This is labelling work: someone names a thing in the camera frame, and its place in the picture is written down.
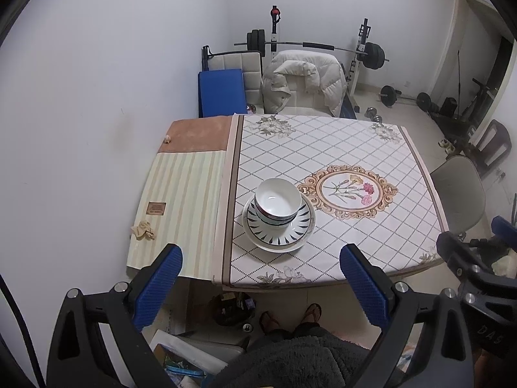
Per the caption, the person's dark fleece clothing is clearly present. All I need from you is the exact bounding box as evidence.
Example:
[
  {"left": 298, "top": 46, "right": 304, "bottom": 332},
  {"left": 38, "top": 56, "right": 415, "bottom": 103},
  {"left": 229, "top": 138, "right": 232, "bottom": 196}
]
[{"left": 210, "top": 323, "right": 384, "bottom": 388}]

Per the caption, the striped beige and brown mat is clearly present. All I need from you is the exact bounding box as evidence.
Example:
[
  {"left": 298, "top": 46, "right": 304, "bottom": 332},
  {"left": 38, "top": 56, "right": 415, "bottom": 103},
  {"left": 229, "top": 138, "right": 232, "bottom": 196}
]
[{"left": 126, "top": 116, "right": 233, "bottom": 281}]

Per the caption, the diamond-pattern floral tablecloth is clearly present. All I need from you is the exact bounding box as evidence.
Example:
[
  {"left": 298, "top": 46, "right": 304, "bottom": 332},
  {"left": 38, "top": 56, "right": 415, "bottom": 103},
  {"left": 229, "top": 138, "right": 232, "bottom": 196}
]
[{"left": 212, "top": 114, "right": 449, "bottom": 289}]

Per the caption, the cream puffer jacket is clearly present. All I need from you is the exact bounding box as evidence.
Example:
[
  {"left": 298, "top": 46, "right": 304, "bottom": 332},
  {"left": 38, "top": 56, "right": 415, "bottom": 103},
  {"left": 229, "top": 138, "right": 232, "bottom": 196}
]
[{"left": 260, "top": 49, "right": 347, "bottom": 117}]

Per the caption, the brown chair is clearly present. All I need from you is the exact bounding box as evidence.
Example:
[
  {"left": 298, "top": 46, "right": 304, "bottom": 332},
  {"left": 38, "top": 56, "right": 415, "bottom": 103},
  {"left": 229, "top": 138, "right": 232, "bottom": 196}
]
[{"left": 472, "top": 119, "right": 512, "bottom": 170}]

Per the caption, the black cable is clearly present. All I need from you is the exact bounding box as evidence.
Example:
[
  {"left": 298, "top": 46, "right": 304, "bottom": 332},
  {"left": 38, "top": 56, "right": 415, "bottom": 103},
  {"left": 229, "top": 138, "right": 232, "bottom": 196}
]
[{"left": 0, "top": 275, "right": 45, "bottom": 388}]

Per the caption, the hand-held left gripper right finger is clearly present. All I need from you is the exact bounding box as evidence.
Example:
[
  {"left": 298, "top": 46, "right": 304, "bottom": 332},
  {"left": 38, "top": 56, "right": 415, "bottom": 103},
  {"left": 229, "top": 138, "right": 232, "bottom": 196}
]
[{"left": 340, "top": 243, "right": 475, "bottom": 388}]

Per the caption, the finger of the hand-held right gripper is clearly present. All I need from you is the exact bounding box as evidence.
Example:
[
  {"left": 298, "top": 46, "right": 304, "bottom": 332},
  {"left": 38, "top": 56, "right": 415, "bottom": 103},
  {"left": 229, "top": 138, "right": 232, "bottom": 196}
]
[
  {"left": 436, "top": 232, "right": 491, "bottom": 281},
  {"left": 491, "top": 216, "right": 517, "bottom": 247}
]

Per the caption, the person's foot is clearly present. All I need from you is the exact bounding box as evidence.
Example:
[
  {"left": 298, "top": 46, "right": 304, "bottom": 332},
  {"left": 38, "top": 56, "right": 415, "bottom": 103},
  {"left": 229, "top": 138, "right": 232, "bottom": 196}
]
[
  {"left": 258, "top": 311, "right": 280, "bottom": 335},
  {"left": 302, "top": 303, "right": 324, "bottom": 325}
]

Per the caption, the blue folded mat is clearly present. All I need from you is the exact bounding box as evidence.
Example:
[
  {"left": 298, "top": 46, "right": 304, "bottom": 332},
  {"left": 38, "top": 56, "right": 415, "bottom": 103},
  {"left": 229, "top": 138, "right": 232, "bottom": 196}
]
[{"left": 198, "top": 70, "right": 248, "bottom": 118}]

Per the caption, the white bowl with pale outside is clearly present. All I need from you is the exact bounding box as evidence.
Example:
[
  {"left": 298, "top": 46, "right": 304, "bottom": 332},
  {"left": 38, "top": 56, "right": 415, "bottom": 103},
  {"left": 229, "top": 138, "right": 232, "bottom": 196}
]
[{"left": 254, "top": 178, "right": 308, "bottom": 221}]

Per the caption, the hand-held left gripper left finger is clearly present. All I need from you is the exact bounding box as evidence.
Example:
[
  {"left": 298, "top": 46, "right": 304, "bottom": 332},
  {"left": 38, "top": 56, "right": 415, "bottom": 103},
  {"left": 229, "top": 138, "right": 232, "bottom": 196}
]
[{"left": 46, "top": 243, "right": 183, "bottom": 388}]

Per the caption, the blue-striped bowl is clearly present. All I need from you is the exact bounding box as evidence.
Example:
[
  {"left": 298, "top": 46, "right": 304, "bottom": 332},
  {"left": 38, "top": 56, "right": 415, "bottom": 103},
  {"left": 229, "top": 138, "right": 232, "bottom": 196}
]
[{"left": 254, "top": 200, "right": 308, "bottom": 228}]

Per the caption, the person's left foot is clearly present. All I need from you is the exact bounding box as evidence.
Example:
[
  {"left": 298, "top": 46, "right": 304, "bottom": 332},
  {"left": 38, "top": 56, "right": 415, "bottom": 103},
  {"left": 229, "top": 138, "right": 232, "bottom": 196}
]
[{"left": 258, "top": 311, "right": 280, "bottom": 335}]

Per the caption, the beige tufted chair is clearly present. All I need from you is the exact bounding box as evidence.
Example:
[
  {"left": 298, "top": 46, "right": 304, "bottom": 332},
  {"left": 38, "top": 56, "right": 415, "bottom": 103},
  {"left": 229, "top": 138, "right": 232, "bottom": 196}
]
[{"left": 209, "top": 50, "right": 264, "bottom": 103}]

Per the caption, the person's right foot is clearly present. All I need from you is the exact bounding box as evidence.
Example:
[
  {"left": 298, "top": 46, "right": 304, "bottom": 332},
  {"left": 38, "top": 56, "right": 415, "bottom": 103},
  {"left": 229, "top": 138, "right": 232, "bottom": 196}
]
[{"left": 302, "top": 303, "right": 324, "bottom": 325}]

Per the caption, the white barbell rack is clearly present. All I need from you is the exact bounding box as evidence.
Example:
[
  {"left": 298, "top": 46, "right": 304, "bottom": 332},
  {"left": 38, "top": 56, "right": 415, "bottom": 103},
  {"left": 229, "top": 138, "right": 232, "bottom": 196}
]
[{"left": 269, "top": 5, "right": 370, "bottom": 94}]

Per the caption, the black bag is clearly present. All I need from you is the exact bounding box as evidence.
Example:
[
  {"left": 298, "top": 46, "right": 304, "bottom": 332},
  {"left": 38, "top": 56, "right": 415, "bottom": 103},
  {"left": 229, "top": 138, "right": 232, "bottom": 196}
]
[{"left": 212, "top": 293, "right": 257, "bottom": 327}]

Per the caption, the large crumpled tissue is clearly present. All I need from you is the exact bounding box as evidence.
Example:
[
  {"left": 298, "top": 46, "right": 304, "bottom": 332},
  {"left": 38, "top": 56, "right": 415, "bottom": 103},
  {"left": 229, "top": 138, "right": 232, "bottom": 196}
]
[{"left": 129, "top": 220, "right": 156, "bottom": 241}]

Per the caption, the white box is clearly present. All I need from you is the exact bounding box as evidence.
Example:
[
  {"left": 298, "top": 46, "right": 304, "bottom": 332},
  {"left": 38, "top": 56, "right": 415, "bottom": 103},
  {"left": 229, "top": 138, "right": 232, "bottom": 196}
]
[{"left": 149, "top": 329, "right": 248, "bottom": 388}]

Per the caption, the barbell with black plates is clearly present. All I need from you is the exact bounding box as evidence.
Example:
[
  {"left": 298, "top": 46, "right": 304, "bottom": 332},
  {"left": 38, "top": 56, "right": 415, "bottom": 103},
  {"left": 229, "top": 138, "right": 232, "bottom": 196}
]
[{"left": 234, "top": 28, "right": 390, "bottom": 69}]

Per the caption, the grey chair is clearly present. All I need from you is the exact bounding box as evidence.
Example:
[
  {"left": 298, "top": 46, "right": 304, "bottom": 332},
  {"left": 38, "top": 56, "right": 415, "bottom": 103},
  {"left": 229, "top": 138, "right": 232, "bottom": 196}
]
[{"left": 429, "top": 156, "right": 486, "bottom": 237}]

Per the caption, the white floral-print plate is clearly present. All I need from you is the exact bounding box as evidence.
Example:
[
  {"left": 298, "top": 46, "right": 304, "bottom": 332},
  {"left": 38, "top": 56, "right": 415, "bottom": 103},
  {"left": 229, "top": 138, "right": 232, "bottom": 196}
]
[{"left": 242, "top": 194, "right": 316, "bottom": 253}]

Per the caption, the blue packet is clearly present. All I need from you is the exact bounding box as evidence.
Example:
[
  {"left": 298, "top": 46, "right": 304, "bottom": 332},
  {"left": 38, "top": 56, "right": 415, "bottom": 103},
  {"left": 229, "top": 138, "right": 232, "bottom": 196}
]
[{"left": 165, "top": 361, "right": 203, "bottom": 378}]

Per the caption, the short barbell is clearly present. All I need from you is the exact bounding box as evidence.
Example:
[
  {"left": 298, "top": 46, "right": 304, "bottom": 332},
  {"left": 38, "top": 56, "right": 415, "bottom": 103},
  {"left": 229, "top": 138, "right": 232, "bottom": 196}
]
[{"left": 379, "top": 85, "right": 433, "bottom": 112}]

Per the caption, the white door frame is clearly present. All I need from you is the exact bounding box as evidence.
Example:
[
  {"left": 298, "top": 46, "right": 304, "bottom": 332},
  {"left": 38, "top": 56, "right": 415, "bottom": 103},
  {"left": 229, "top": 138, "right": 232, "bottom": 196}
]
[{"left": 428, "top": 0, "right": 517, "bottom": 102}]

